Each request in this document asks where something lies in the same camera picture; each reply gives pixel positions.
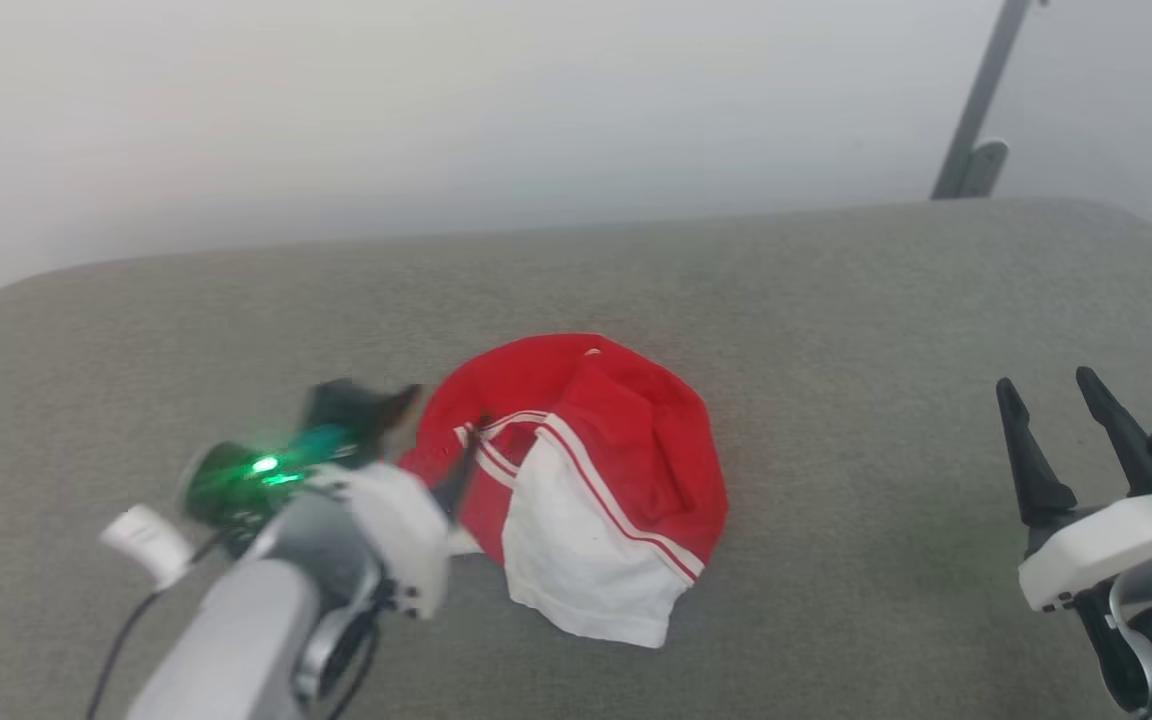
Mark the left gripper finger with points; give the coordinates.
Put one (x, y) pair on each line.
(461, 475)

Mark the red and white garment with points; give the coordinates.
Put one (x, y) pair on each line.
(626, 450)

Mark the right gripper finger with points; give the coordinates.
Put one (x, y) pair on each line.
(1121, 435)
(1036, 470)

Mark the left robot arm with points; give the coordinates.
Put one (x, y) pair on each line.
(236, 640)

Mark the grey metal stand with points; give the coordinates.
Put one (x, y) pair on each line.
(981, 90)

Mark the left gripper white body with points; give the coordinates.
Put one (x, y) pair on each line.
(406, 540)

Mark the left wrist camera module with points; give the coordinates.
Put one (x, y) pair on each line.
(256, 475)

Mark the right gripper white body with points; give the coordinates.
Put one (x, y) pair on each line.
(1106, 545)

